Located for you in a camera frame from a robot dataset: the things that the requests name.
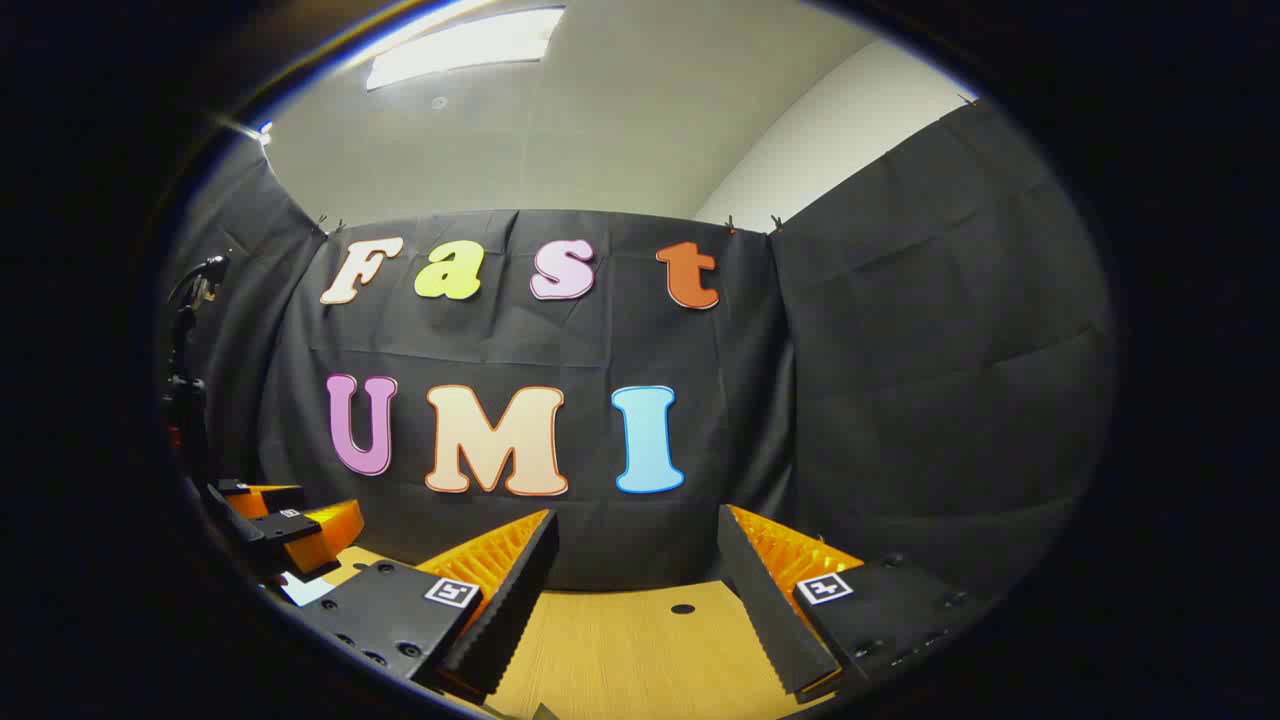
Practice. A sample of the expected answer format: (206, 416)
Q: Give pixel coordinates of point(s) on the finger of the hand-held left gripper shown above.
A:
(285, 528)
(235, 512)

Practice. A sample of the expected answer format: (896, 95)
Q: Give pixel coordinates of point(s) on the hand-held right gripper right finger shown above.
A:
(770, 610)

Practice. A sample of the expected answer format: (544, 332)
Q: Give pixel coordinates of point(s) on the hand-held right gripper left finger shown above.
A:
(510, 600)

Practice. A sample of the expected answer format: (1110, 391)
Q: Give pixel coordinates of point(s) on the light blue suitcase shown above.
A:
(305, 590)

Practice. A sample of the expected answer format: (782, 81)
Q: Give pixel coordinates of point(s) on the black backdrop cloth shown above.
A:
(600, 340)

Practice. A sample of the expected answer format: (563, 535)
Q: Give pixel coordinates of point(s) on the ceiling light panel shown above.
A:
(460, 48)

